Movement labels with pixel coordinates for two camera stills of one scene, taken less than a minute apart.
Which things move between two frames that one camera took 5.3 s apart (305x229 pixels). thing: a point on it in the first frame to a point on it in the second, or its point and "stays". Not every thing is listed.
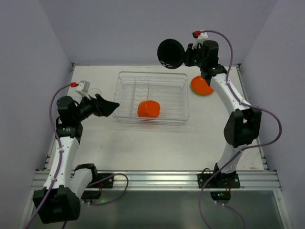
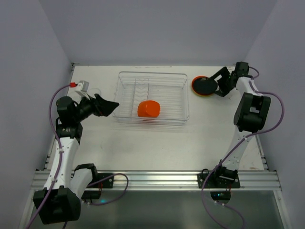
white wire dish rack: [170, 90] stays
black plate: [170, 53] to [205, 86]
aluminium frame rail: [252, 180] stays
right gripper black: [188, 55] to [225, 81]
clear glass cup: [93, 91] stays
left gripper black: [98, 108] stays
